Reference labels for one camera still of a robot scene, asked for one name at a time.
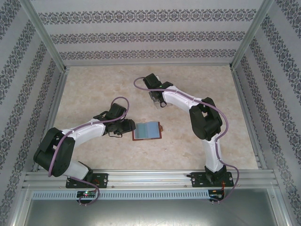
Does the aluminium frame post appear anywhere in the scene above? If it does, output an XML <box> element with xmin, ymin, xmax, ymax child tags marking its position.
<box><xmin>229</xmin><ymin>0</ymin><xmax>276</xmax><ymax>71</ymax></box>
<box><xmin>22</xmin><ymin>0</ymin><xmax>70</xmax><ymax>73</ymax></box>

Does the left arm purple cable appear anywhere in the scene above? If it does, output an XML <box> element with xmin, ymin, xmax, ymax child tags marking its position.
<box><xmin>48</xmin><ymin>96</ymin><xmax>131</xmax><ymax>207</ymax></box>

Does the teal credit card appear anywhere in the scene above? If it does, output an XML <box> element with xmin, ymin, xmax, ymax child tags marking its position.
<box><xmin>135</xmin><ymin>123</ymin><xmax>148</xmax><ymax>140</ymax></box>

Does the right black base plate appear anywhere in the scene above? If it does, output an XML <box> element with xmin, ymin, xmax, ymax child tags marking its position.
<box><xmin>190</xmin><ymin>171</ymin><xmax>235</xmax><ymax>188</ymax></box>

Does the left aluminium frame post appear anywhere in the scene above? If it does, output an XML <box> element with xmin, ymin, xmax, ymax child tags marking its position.
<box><xmin>22</xmin><ymin>0</ymin><xmax>70</xmax><ymax>73</ymax></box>

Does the right aluminium side rail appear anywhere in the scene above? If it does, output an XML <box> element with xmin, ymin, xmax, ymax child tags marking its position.
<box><xmin>230</xmin><ymin>67</ymin><xmax>269</xmax><ymax>170</ymax></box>

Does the grey metal panel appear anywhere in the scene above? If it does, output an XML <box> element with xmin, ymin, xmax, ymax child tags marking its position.
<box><xmin>23</xmin><ymin>199</ymin><xmax>285</xmax><ymax>226</ymax></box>

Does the brown leather card holder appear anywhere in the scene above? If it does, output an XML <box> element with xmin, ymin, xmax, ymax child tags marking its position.
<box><xmin>131</xmin><ymin>121</ymin><xmax>164</xmax><ymax>142</ymax></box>

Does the right aluminium frame post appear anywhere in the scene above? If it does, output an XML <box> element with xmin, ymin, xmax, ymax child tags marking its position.
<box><xmin>229</xmin><ymin>0</ymin><xmax>276</xmax><ymax>71</ymax></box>

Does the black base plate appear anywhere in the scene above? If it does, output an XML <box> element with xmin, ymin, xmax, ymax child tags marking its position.
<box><xmin>190</xmin><ymin>171</ymin><xmax>235</xmax><ymax>188</ymax></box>
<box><xmin>65</xmin><ymin>173</ymin><xmax>109</xmax><ymax>189</ymax></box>

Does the left green controller board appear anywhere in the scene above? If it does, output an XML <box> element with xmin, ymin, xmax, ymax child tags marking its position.
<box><xmin>77</xmin><ymin>191</ymin><xmax>97</xmax><ymax>198</ymax></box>

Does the clear plastic card box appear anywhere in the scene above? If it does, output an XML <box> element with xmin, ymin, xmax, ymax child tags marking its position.
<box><xmin>150</xmin><ymin>90</ymin><xmax>174</xmax><ymax>111</ymax></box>

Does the left aluminium side rail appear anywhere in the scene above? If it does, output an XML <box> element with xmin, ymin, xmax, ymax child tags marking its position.
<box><xmin>32</xmin><ymin>67</ymin><xmax>70</xmax><ymax>172</ymax></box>

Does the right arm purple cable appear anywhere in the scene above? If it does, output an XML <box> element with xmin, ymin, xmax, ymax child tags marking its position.
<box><xmin>133</xmin><ymin>76</ymin><xmax>241</xmax><ymax>205</ymax></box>

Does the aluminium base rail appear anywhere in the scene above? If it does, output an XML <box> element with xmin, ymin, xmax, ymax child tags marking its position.
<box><xmin>23</xmin><ymin>171</ymin><xmax>276</xmax><ymax>189</ymax></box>

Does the blue credit card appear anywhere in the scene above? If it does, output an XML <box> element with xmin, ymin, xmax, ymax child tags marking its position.
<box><xmin>147</xmin><ymin>122</ymin><xmax>161</xmax><ymax>138</ymax></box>

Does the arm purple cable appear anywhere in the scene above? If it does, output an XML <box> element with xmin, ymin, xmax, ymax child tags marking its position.
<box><xmin>48</xmin><ymin>96</ymin><xmax>131</xmax><ymax>207</ymax></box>
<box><xmin>133</xmin><ymin>76</ymin><xmax>241</xmax><ymax>205</ymax></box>

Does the aluminium side rail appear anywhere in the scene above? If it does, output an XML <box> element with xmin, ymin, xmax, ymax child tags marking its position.
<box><xmin>230</xmin><ymin>67</ymin><xmax>269</xmax><ymax>170</ymax></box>
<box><xmin>32</xmin><ymin>67</ymin><xmax>70</xmax><ymax>172</ymax></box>

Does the white slotted cable duct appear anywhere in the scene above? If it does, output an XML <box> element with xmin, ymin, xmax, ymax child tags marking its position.
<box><xmin>32</xmin><ymin>190</ymin><xmax>210</xmax><ymax>200</ymax></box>

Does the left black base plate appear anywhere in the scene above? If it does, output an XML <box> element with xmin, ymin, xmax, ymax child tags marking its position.
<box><xmin>65</xmin><ymin>173</ymin><xmax>109</xmax><ymax>189</ymax></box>

